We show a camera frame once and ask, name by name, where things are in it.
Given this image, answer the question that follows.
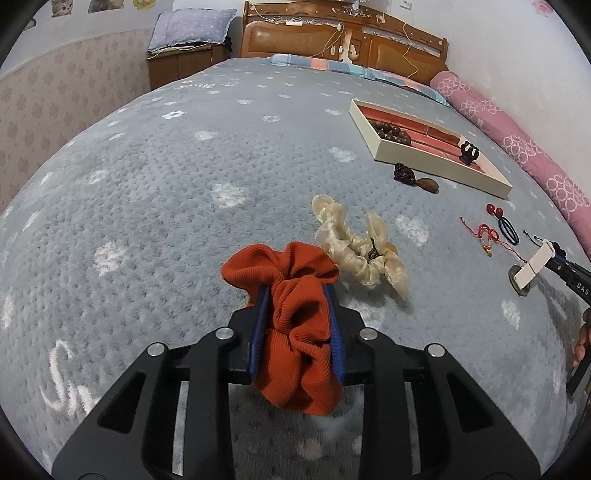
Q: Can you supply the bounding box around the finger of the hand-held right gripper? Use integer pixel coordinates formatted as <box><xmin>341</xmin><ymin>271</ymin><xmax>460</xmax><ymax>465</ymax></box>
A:
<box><xmin>545</xmin><ymin>244</ymin><xmax>591</xmax><ymax>306</ymax></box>

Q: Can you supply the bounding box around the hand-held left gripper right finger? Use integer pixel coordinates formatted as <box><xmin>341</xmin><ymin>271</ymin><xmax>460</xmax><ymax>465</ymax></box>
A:
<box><xmin>323</xmin><ymin>284</ymin><xmax>541</xmax><ymax>480</ymax></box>

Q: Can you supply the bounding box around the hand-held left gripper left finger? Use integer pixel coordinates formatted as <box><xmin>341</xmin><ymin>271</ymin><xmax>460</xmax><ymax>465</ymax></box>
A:
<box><xmin>52</xmin><ymin>286</ymin><xmax>273</xmax><ymax>480</ymax></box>

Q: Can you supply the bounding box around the orange ribbed scrunchie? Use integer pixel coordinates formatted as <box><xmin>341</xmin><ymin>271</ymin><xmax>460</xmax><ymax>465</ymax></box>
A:
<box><xmin>221</xmin><ymin>241</ymin><xmax>345</xmax><ymax>416</ymax></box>

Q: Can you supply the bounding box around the cream satin scrunchie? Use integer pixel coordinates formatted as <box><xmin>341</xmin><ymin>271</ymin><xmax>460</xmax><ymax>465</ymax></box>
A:
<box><xmin>310</xmin><ymin>194</ymin><xmax>410</xmax><ymax>301</ymax></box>

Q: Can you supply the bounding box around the white box with red lining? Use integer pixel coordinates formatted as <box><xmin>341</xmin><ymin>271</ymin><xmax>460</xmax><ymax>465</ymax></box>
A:
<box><xmin>348</xmin><ymin>98</ymin><xmax>514</xmax><ymax>200</ymax></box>

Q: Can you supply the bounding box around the person's right hand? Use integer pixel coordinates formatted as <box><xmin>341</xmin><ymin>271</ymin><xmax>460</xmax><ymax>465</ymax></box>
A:
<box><xmin>573</xmin><ymin>307</ymin><xmax>591</xmax><ymax>370</ymax></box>

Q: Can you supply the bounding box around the pink circle-print bolster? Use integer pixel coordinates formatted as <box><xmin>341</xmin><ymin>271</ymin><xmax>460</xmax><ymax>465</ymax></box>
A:
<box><xmin>430</xmin><ymin>71</ymin><xmax>591</xmax><ymax>260</ymax></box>

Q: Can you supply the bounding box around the dark brown knotted pendant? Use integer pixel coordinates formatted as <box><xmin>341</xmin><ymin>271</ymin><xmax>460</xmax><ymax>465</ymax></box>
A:
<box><xmin>393</xmin><ymin>162</ymin><xmax>428</xmax><ymax>190</ymax></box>

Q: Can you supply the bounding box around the wooden nightstand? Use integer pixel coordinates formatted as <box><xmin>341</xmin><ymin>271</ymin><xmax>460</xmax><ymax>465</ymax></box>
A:
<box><xmin>147</xmin><ymin>41</ymin><xmax>232</xmax><ymax>91</ymax></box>

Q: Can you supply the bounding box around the wooden bed headboard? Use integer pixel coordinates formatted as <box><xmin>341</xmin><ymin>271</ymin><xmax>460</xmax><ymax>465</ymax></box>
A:
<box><xmin>240</xmin><ymin>1</ymin><xmax>450</xmax><ymax>86</ymax></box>

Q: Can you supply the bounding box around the blue dotted pillow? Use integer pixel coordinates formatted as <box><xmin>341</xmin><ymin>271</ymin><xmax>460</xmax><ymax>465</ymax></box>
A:
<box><xmin>148</xmin><ymin>9</ymin><xmax>237</xmax><ymax>51</ymax></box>

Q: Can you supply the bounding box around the red bobble black hair tie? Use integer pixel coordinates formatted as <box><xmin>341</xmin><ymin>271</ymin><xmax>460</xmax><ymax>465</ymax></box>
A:
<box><xmin>485</xmin><ymin>203</ymin><xmax>521</xmax><ymax>244</ymax></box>

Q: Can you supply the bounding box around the red string bracelet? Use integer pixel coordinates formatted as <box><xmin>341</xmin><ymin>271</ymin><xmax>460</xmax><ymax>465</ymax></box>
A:
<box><xmin>460</xmin><ymin>216</ymin><xmax>525</xmax><ymax>260</ymax></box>

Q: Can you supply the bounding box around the brown wooden bead bracelet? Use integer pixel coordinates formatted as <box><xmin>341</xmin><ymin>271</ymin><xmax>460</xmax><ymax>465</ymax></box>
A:
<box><xmin>367</xmin><ymin>117</ymin><xmax>415</xmax><ymax>147</ymax></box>

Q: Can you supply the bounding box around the yellow cable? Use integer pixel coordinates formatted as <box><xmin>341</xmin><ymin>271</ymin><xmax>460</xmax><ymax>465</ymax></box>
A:
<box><xmin>401</xmin><ymin>21</ymin><xmax>419</xmax><ymax>80</ymax></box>

